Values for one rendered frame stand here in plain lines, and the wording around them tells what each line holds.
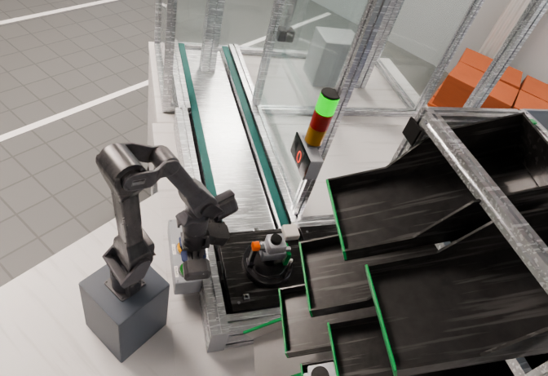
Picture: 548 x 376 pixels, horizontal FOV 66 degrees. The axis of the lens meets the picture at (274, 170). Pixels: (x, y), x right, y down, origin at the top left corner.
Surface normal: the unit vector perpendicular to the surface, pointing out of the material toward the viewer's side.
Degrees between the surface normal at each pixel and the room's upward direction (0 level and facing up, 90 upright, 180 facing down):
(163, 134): 0
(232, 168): 0
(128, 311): 0
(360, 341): 25
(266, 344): 45
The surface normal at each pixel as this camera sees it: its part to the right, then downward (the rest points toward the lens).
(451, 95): -0.56, 0.47
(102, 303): 0.22, -0.70
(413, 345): -0.22, -0.68
